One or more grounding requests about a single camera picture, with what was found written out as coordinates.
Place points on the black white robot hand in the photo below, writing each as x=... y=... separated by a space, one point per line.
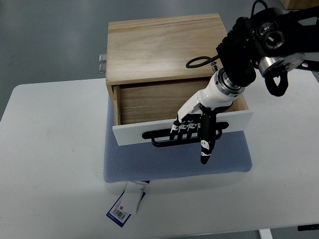
x=199 y=112

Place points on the white drawer black handle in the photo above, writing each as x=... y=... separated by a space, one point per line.
x=147 y=106

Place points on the wooden drawer cabinet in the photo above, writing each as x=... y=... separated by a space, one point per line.
x=157 y=49

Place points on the blue mesh cushion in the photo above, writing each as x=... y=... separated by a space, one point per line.
x=143 y=161

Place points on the metal table clamp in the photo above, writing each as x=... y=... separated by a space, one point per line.
x=102 y=63

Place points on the blue white price tag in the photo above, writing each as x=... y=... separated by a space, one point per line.
x=128 y=202

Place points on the white table leg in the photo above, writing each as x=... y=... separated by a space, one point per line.
x=265 y=234

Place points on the wooden box corner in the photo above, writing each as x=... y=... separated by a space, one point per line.
x=299 y=4

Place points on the black table bracket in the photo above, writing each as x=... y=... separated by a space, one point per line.
x=312 y=227

